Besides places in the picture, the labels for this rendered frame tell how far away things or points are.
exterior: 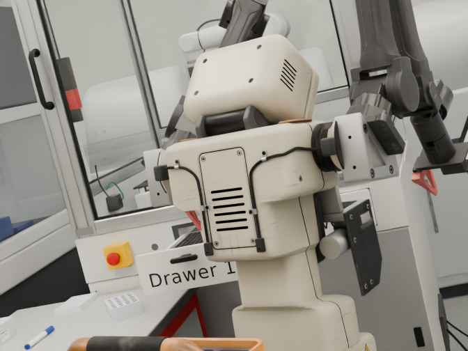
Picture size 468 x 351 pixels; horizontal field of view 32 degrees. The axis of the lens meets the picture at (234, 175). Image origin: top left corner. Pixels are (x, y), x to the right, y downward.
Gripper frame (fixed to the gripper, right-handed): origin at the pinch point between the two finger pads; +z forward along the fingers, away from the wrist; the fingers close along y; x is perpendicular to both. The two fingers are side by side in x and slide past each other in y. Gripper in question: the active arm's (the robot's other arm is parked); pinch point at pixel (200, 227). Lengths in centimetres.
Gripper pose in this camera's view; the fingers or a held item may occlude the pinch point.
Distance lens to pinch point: 220.2
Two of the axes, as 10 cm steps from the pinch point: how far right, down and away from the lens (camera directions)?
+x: 9.6, -1.5, -2.5
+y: -2.3, 1.5, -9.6
